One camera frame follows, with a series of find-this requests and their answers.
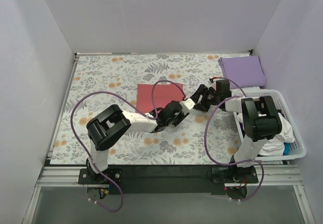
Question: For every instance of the floral patterned table mat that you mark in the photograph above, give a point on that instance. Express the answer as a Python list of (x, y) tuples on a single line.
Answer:
[(102, 80)]

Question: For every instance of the white t shirt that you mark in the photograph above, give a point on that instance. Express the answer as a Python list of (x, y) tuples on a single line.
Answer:
[(277, 146)]

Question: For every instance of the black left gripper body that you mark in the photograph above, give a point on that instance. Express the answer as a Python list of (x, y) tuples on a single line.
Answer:
[(180, 116)]

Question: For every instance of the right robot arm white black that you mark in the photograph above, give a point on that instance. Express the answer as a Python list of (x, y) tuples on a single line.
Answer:
[(261, 123)]

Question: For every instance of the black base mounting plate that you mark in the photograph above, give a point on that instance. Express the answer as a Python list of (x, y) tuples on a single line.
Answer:
[(161, 179)]

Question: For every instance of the blue t shirt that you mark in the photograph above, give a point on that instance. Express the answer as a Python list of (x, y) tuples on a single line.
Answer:
[(286, 148)]

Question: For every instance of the white plastic laundry basket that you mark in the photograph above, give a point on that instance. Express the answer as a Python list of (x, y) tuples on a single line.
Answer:
[(297, 148)]

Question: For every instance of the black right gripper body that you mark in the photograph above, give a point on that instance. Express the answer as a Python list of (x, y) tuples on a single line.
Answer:
[(205, 97)]

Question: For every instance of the aluminium frame rail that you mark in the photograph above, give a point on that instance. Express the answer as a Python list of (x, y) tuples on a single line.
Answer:
[(59, 198)]

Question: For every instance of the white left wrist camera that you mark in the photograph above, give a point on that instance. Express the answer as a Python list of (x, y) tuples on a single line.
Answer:
[(187, 105)]

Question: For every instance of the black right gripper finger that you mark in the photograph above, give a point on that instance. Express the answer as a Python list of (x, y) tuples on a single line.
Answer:
[(200, 94), (204, 106)]

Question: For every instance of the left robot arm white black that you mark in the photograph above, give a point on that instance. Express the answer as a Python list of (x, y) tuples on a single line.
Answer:
[(105, 130)]

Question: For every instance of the folded purple t shirt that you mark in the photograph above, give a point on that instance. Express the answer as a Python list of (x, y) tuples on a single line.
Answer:
[(245, 71)]

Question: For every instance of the red t shirt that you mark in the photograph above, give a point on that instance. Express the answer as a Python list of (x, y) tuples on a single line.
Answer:
[(163, 94)]

